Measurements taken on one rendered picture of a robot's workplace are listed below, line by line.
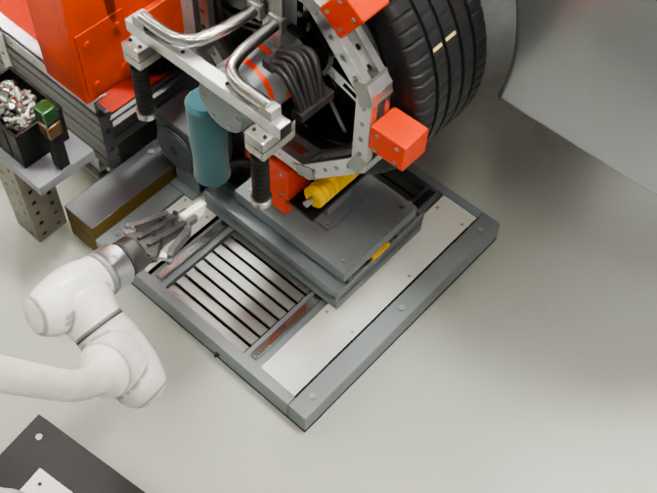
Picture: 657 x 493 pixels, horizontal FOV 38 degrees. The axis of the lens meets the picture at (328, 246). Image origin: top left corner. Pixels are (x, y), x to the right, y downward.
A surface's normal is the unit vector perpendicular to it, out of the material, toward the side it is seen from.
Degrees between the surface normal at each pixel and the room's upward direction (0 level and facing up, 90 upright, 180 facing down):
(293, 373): 0
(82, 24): 90
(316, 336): 0
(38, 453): 0
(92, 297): 36
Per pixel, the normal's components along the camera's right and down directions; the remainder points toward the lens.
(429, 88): 0.73, 0.40
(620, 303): 0.04, -0.57
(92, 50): 0.74, 0.56
